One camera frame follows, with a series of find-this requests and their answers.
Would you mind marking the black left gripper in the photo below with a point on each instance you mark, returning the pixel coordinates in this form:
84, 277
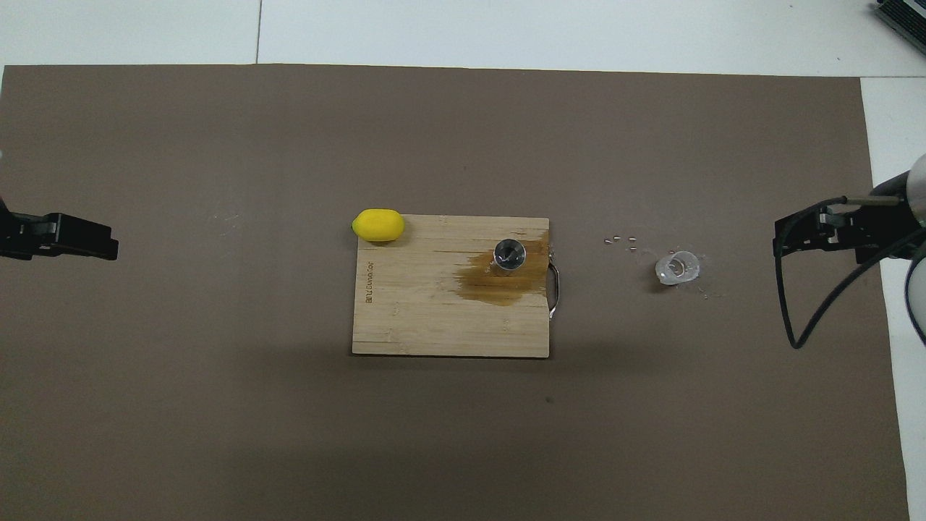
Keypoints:
22, 235

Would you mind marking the clear plastic cup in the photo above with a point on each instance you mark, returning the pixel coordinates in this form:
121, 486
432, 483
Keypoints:
677, 268

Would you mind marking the stained wooden cutting board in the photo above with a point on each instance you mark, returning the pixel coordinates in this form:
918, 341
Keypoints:
419, 318

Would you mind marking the yellow lemon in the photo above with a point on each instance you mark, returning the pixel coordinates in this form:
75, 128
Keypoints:
377, 225

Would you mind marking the brown table mat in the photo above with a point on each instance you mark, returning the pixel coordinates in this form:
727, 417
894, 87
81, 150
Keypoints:
289, 434

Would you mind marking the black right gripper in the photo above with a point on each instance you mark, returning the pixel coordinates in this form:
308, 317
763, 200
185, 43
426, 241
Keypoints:
875, 224

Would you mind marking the grey ribbed device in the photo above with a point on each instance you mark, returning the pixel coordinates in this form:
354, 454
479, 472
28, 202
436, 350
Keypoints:
908, 14

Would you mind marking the steel jigger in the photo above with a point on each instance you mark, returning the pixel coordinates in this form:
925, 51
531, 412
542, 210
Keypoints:
510, 255

